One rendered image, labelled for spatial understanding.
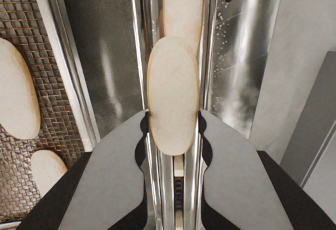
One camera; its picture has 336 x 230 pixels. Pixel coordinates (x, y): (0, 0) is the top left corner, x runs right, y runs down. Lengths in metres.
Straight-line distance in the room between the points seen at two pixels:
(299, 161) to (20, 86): 0.34
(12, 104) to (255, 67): 0.23
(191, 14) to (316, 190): 0.28
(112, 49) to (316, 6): 0.23
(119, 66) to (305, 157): 0.28
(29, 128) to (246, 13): 0.23
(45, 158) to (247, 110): 0.23
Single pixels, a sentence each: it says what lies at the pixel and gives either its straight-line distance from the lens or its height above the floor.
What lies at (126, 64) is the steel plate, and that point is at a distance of 0.24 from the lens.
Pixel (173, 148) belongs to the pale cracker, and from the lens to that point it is 0.15.
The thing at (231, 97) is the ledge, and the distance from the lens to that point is 0.21.
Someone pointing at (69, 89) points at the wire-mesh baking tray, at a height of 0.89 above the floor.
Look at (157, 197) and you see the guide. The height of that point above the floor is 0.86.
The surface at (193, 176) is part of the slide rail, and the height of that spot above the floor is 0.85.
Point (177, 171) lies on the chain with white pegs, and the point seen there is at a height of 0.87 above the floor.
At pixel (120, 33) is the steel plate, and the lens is 0.24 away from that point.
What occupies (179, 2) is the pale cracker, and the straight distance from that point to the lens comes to 0.19.
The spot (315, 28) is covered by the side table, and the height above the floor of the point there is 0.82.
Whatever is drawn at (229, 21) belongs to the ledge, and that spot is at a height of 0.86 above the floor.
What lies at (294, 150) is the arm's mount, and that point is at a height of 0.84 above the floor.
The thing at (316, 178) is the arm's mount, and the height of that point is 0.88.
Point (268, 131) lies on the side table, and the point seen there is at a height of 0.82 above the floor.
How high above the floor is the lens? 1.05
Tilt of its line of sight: 62 degrees down
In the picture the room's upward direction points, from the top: 177 degrees counter-clockwise
